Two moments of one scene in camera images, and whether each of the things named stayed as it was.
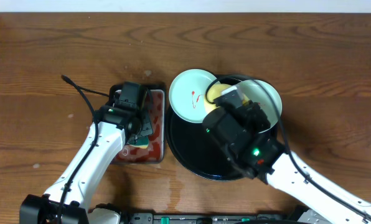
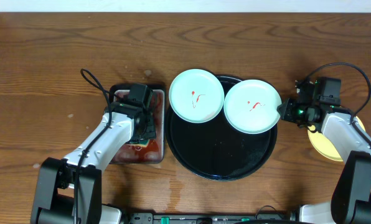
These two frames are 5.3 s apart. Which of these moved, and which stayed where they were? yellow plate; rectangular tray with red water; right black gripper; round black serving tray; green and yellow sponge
Moved: right black gripper; yellow plate
Stayed: rectangular tray with red water; round black serving tray; green and yellow sponge
